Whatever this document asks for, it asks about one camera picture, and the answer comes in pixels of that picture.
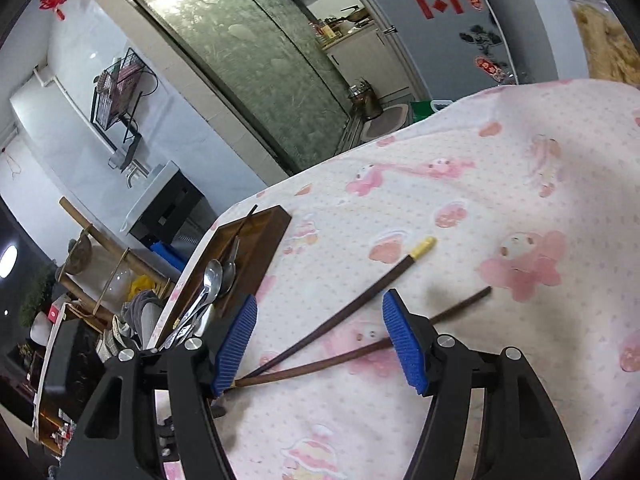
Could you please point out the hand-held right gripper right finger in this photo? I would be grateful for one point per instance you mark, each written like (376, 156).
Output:
(405, 350)

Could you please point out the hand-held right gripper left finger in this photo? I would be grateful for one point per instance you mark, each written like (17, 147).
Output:
(235, 345)

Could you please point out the white ceramic spoon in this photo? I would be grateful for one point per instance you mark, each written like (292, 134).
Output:
(205, 320)

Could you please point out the metal fork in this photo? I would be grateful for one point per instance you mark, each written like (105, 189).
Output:
(186, 321)

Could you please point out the dark chopstick with yellow tip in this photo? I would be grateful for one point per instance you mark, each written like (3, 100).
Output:
(350, 306)

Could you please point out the large metal spoon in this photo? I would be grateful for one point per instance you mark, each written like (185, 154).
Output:
(212, 275)

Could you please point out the brown chopstick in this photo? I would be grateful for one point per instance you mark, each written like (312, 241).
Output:
(310, 366)

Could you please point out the dark wooden tray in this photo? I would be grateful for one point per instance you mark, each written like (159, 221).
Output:
(265, 245)

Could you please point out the thin chopstick with gold tip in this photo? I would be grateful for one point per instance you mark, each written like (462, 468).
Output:
(247, 217)

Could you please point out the grey folded cloth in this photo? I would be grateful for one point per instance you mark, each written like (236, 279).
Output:
(142, 315)

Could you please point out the pink cartoon printed blanket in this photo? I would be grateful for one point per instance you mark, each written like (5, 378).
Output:
(450, 260)

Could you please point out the yellow plastic bag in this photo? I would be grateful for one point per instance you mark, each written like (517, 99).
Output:
(142, 287)

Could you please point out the blue plastic crate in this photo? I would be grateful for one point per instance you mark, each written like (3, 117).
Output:
(167, 255)

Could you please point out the bamboo pole rack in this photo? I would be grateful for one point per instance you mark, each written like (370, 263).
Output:
(135, 260)

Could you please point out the clear glass dome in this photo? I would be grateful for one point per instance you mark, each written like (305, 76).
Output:
(117, 285)

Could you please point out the black and white cabinet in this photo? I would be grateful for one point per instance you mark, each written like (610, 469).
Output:
(170, 210)

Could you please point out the black induction cooktop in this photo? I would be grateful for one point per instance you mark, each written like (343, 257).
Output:
(70, 360)

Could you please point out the red and white box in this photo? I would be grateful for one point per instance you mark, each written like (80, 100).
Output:
(52, 314)

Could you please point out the green potted plant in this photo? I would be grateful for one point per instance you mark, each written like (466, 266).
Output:
(35, 300)

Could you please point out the grey floor mat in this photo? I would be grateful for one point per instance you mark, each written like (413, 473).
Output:
(387, 120)

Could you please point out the green and white box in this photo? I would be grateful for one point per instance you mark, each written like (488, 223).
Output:
(422, 110)

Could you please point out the round ceiling lamp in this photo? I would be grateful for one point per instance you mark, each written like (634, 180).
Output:
(6, 261)

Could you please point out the small stand with pots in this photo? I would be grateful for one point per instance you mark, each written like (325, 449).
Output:
(362, 97)

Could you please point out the white kitchen counter cabinet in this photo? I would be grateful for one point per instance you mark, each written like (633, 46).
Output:
(370, 60)

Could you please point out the frosted sliding glass door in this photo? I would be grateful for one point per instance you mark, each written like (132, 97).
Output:
(240, 50)

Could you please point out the grey refrigerator with red stickers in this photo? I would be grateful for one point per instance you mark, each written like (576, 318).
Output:
(440, 45)

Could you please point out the yellowish wall picture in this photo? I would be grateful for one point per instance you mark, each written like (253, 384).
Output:
(605, 40)

